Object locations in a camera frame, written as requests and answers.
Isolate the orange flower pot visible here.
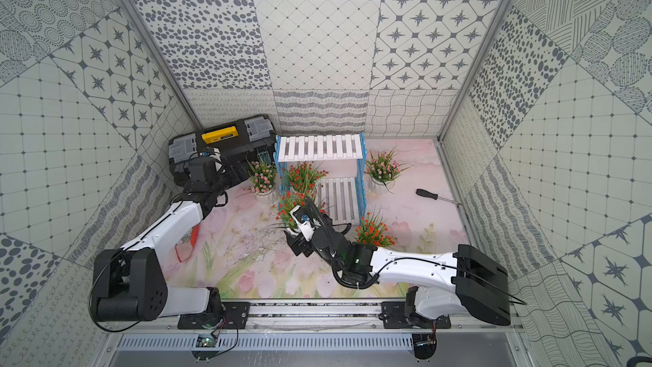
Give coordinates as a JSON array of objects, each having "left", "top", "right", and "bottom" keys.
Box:
[{"left": 356, "top": 212, "right": 396, "bottom": 248}]

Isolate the red flower pot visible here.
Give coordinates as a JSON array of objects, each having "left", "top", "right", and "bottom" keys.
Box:
[
  {"left": 274, "top": 191, "right": 327, "bottom": 234},
  {"left": 282, "top": 161, "right": 329, "bottom": 198}
]

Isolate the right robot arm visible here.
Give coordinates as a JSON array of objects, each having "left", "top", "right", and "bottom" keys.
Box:
[{"left": 285, "top": 207, "right": 523, "bottom": 327}]

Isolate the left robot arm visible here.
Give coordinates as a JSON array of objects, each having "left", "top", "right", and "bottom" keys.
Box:
[{"left": 88, "top": 151, "right": 232, "bottom": 330}]

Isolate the white blue two-tier rack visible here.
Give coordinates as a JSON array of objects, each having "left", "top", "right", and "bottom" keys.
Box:
[{"left": 273, "top": 133, "right": 367, "bottom": 225}]

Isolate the black plastic toolbox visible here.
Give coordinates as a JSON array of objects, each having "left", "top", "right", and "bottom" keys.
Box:
[{"left": 168, "top": 115, "right": 276, "bottom": 187}]

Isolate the pink flower pot left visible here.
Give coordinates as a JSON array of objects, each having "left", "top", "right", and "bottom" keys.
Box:
[{"left": 248, "top": 161, "right": 278, "bottom": 205}]

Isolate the pink flower pot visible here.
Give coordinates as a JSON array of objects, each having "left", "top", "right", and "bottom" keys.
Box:
[
  {"left": 365, "top": 149, "right": 410, "bottom": 195},
  {"left": 248, "top": 161, "right": 278, "bottom": 205}
]

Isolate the red white work glove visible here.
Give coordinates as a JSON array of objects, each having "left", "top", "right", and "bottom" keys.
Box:
[{"left": 174, "top": 224, "right": 200, "bottom": 263}]

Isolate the pink flower pot right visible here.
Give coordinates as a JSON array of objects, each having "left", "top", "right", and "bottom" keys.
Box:
[{"left": 365, "top": 149, "right": 410, "bottom": 195}]

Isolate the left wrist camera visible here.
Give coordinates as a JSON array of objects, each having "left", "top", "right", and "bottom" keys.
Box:
[{"left": 204, "top": 147, "right": 222, "bottom": 160}]

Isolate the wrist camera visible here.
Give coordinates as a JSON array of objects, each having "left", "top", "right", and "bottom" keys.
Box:
[
  {"left": 290, "top": 206, "right": 319, "bottom": 242},
  {"left": 204, "top": 147, "right": 222, "bottom": 160}
]

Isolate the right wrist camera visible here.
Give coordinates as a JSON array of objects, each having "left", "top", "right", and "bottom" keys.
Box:
[{"left": 290, "top": 206, "right": 319, "bottom": 242}]

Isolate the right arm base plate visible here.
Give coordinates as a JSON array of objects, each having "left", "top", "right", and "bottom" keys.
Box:
[{"left": 378, "top": 301, "right": 452, "bottom": 329}]

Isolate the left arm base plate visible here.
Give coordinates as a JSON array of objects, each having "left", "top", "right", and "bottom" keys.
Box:
[{"left": 177, "top": 302, "right": 251, "bottom": 331}]

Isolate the black handled screwdriver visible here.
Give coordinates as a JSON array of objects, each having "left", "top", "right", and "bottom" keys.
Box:
[{"left": 416, "top": 189, "right": 460, "bottom": 207}]

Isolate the aluminium mounting rail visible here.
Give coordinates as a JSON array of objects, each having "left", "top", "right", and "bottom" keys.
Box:
[{"left": 102, "top": 298, "right": 522, "bottom": 333}]

